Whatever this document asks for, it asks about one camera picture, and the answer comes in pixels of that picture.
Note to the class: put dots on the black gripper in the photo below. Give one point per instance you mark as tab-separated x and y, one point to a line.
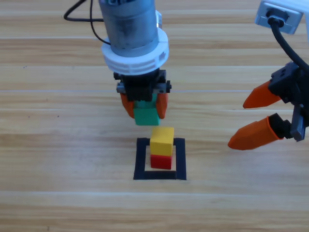
140	84
297	87

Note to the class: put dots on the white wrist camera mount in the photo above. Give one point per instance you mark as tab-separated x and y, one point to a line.
277	14

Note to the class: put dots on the black tape square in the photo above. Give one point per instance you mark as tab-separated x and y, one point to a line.
140	166

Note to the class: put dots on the red wooden block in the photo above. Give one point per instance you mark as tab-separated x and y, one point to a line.
160	162

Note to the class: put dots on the yellow wooden block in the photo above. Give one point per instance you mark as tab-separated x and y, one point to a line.
161	141

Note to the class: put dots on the green wooden block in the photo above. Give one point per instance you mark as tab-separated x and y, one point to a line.
146	117

